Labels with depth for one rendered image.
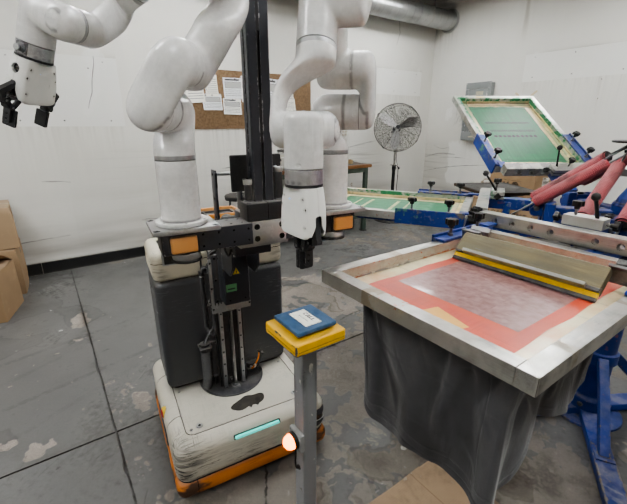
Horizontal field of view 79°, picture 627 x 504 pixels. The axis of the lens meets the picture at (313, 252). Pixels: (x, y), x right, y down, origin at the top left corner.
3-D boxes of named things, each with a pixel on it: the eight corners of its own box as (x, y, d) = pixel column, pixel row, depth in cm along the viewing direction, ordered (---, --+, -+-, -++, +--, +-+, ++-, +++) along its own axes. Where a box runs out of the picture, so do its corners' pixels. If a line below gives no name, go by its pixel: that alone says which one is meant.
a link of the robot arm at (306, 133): (297, 111, 81) (341, 111, 80) (297, 162, 85) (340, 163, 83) (278, 108, 67) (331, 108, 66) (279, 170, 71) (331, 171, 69)
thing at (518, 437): (493, 518, 86) (527, 357, 73) (479, 505, 89) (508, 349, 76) (581, 429, 111) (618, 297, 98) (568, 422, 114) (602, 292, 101)
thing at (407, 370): (487, 525, 85) (521, 361, 72) (355, 409, 120) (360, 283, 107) (495, 518, 87) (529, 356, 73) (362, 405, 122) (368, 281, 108)
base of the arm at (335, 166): (299, 202, 121) (298, 152, 116) (333, 198, 127) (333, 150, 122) (323, 211, 108) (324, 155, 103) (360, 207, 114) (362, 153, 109)
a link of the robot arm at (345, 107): (315, 151, 117) (316, 95, 112) (359, 152, 115) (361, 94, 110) (310, 154, 108) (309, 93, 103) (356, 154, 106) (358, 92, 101)
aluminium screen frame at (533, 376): (535, 398, 62) (539, 378, 61) (321, 282, 107) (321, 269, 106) (678, 285, 105) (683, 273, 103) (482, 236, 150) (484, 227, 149)
